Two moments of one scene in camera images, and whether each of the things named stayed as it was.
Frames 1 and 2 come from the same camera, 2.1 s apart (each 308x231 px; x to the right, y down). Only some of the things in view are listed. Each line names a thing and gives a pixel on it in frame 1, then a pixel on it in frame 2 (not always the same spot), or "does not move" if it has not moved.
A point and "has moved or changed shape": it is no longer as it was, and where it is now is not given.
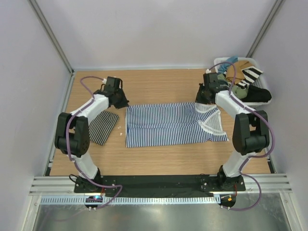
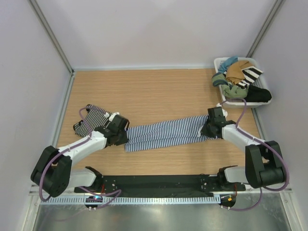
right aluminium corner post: [265, 28] does not move
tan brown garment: [239, 75] does not move
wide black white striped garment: [251, 74] does not move
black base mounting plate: [159, 184] does not move
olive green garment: [238, 92] does not move
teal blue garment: [223, 67] does not move
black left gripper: [124, 103] to [122, 141]
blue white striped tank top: [173, 124] has moved or changed shape
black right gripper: [198, 99] to [205, 131]
